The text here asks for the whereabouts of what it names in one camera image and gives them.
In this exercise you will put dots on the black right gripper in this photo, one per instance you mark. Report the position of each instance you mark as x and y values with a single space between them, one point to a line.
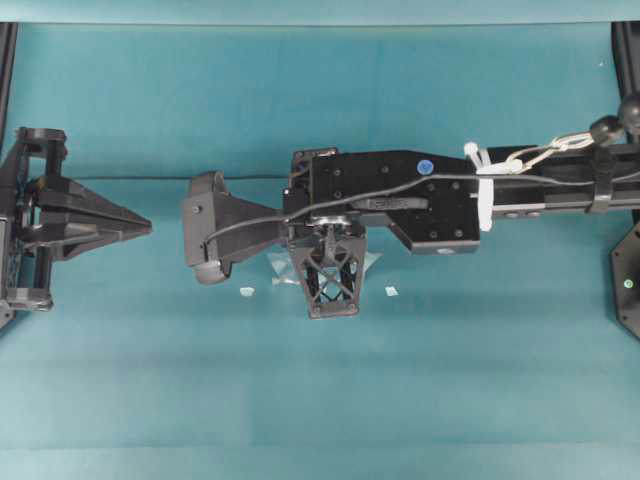
328 247

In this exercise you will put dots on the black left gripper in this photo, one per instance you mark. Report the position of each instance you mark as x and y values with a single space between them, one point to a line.
26 271

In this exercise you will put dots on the silver zip bag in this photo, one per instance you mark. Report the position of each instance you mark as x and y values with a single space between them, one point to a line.
284 272

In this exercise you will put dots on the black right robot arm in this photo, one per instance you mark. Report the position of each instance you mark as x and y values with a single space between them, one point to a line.
430 204

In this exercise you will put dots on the white zip tie right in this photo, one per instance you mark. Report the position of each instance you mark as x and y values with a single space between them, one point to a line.
485 196

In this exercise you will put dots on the white tape marker near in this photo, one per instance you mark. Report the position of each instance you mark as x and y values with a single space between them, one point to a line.
247 292

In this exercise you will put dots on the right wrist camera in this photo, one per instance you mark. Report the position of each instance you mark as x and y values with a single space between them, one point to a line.
221 230

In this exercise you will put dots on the black frame post left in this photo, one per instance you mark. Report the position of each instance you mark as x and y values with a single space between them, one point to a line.
8 39

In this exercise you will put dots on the black frame post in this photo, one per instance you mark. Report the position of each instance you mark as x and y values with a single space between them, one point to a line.
625 51
8 39

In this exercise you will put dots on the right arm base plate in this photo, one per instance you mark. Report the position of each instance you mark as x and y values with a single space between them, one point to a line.
624 261

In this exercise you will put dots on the black frame post right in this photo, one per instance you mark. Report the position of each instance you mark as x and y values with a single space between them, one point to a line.
625 51

